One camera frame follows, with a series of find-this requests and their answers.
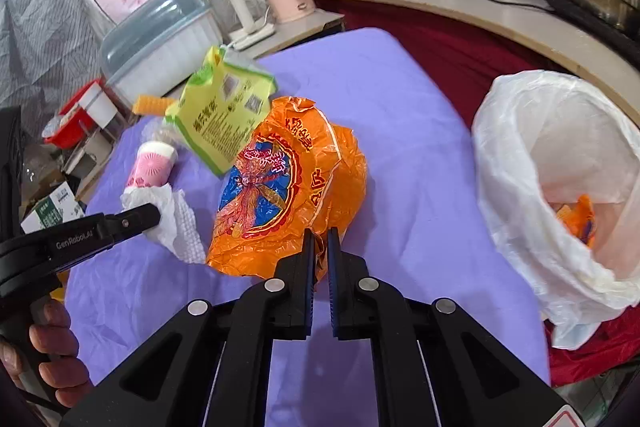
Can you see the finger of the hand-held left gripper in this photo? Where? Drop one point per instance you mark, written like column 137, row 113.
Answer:
column 132, row 219

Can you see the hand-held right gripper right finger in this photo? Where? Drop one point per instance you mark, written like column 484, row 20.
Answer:
column 334, row 267

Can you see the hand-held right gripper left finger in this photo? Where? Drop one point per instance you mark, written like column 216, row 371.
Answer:
column 310, row 267

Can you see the white tissue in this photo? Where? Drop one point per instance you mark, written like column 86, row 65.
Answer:
column 180, row 222

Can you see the pink white paper cup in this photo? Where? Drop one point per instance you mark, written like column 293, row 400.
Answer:
column 150, row 167

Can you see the orange printed plastic bag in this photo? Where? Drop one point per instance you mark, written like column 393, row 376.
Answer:
column 280, row 187

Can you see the orange foam net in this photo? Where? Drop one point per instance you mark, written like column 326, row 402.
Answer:
column 150, row 103

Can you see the yellow green food package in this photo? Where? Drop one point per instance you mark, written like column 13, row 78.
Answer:
column 220, row 107

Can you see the bin with white plastic liner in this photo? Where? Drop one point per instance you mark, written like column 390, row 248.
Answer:
column 525, row 187

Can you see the red-orange plastic bag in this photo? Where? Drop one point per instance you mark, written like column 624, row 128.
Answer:
column 577, row 217

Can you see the person's left hand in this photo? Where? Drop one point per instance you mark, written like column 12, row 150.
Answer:
column 60, row 342

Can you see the white green cardboard box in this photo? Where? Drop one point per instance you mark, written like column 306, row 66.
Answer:
column 50, row 212

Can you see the clear plastic wrapper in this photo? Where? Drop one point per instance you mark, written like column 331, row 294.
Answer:
column 167, row 132

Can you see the purple cloth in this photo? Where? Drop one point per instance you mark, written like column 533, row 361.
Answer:
column 410, row 187

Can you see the red plastic basin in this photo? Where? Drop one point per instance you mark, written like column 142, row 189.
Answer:
column 70, row 127

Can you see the white plastic cup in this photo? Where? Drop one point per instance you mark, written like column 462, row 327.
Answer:
column 100, row 107

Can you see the white dish box blue lid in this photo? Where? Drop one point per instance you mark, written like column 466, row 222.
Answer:
column 160, row 42

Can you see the grey plastic sheet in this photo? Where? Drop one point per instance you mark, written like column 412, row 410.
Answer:
column 45, row 17

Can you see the dark red curtain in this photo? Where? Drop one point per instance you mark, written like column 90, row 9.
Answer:
column 450, row 42

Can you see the black induction cooker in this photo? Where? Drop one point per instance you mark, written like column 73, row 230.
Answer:
column 590, row 19

